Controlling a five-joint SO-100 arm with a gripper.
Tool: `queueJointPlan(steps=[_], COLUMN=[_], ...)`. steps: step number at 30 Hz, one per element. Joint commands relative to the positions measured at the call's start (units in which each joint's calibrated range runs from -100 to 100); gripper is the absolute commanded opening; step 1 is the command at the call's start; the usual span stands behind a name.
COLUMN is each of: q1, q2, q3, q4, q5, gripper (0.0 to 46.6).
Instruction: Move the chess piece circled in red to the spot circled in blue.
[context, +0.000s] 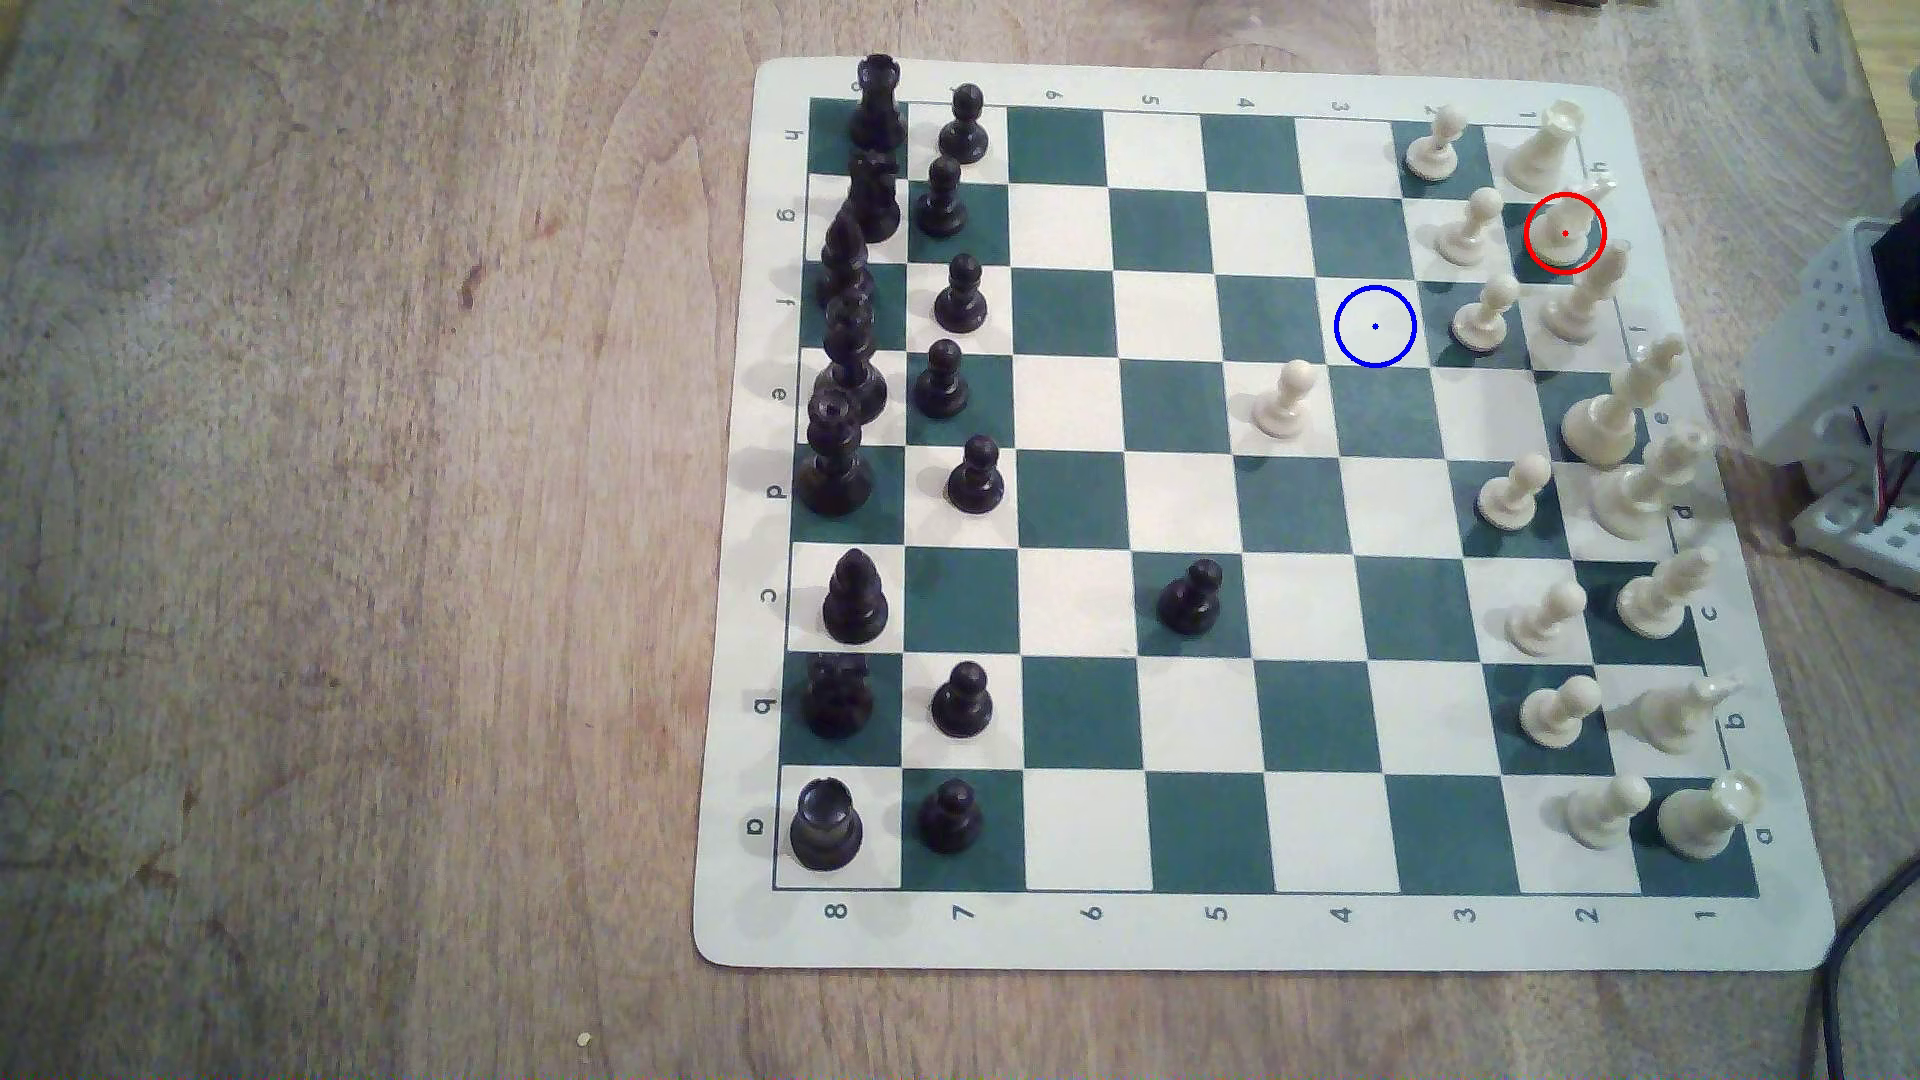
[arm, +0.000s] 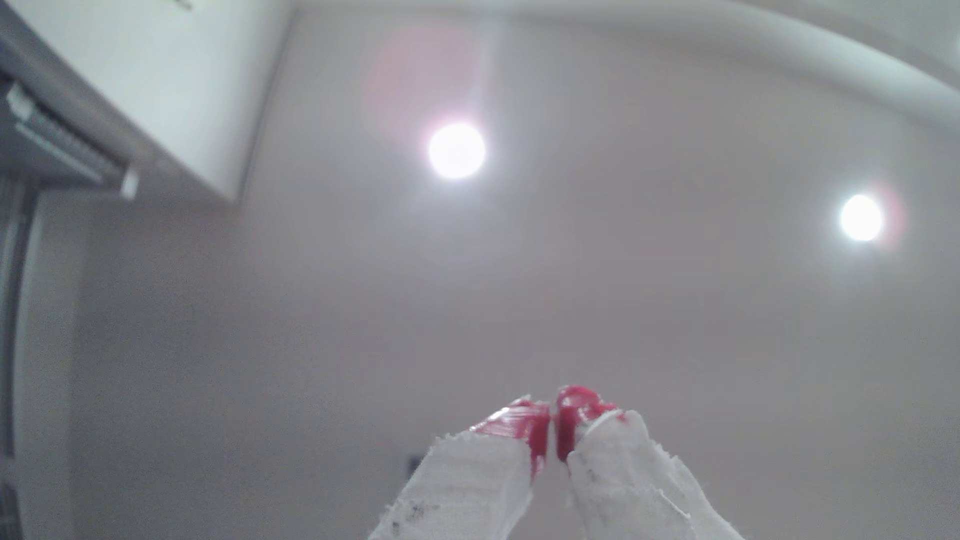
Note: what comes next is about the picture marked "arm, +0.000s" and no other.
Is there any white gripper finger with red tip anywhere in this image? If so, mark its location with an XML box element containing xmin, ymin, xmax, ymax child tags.
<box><xmin>367</xmin><ymin>396</ymin><xmax>552</xmax><ymax>540</ymax></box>
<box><xmin>556</xmin><ymin>385</ymin><xmax>744</xmax><ymax>540</ymax></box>

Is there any round ceiling light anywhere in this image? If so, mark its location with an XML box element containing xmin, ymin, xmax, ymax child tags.
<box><xmin>427</xmin><ymin>121</ymin><xmax>487</xmax><ymax>181</ymax></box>
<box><xmin>838</xmin><ymin>193</ymin><xmax>886</xmax><ymax>243</ymax></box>

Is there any white curved ceiling moulding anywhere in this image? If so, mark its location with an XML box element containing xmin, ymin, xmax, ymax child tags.
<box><xmin>300</xmin><ymin>0</ymin><xmax>960</xmax><ymax>136</ymax></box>

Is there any white air conditioner unit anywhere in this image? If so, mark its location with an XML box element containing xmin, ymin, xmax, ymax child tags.
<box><xmin>0</xmin><ymin>0</ymin><xmax>294</xmax><ymax>204</ymax></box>

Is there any grey door frame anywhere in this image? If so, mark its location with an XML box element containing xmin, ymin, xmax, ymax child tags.
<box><xmin>0</xmin><ymin>176</ymin><xmax>39</xmax><ymax>540</ymax></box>

